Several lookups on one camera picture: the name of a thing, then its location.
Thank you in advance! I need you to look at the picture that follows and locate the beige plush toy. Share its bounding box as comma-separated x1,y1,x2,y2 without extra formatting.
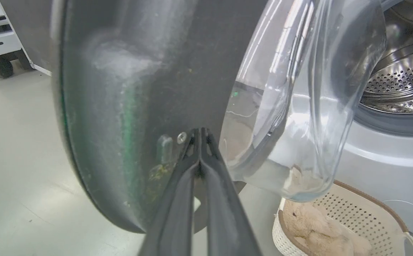
283,200,372,256

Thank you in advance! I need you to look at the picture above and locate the white perforated laundry basket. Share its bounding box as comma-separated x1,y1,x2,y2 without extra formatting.
272,180,413,256

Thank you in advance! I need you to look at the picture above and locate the silver grey washing machine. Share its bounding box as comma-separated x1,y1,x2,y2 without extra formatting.
224,0,413,238

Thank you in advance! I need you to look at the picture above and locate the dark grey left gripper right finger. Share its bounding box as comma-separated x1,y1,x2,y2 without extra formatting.
201,128,263,256

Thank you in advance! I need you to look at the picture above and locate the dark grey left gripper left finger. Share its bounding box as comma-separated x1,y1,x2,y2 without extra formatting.
138,128,200,256

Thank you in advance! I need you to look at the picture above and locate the washing machine door with glass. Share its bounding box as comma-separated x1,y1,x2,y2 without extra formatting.
51,0,387,234

